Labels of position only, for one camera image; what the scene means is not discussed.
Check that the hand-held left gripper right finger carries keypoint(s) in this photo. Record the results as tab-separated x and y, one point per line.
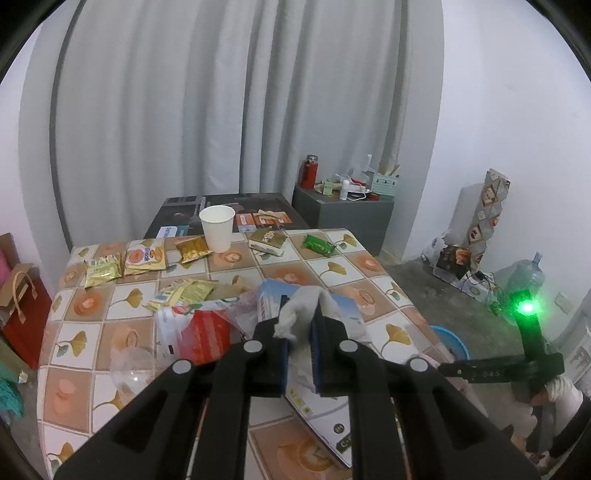
316	360

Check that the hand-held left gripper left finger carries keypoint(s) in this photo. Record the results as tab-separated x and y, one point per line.
284	364

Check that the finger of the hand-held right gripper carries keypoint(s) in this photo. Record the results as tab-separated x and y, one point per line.
485	369

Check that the white tissue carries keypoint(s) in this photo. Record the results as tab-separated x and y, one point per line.
300	309

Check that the large yellow snack packet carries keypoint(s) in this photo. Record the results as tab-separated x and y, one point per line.
187	293

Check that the blue plastic basin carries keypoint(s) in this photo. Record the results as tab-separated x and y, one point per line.
450	341

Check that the clear water jug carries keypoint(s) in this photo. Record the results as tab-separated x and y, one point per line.
524	277

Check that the blue white printed carton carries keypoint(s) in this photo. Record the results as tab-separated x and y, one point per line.
270	295

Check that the red white plastic bag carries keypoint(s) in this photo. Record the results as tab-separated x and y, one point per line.
203	332

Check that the patterned wrapped column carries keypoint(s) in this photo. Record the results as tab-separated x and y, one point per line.
491	212

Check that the grey cabinet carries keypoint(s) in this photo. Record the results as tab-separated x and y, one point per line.
341	221

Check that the gold snack packet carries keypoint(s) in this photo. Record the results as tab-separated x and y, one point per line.
194	250

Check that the orange white box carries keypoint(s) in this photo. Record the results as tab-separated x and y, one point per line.
246	222

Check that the tan orange packet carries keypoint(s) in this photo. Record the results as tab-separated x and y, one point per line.
272	218

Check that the white paper cup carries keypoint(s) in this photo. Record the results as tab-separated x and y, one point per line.
218	230

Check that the clear plastic lid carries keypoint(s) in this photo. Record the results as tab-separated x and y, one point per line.
131	376

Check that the small white bottle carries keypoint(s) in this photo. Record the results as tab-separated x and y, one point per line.
345	191

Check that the orange yellow snack packet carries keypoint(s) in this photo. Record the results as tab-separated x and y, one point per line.
144	258

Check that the dark printed board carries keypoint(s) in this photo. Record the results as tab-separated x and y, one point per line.
184	210

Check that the red thermos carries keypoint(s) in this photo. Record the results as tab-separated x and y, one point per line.
309	173

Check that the green white box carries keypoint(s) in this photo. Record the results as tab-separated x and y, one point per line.
385	185

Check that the yellow green snack packet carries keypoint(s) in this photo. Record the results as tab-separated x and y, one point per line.
103	271

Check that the red gift bag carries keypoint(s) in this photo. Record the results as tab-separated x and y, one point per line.
30	323

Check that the white curtain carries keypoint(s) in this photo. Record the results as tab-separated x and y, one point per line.
231	101

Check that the teal cloth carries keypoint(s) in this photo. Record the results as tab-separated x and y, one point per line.
9	392

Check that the brown bag with pink filling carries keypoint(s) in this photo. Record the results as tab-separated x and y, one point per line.
6	267

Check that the black curved pole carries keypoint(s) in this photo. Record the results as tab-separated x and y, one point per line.
55	138

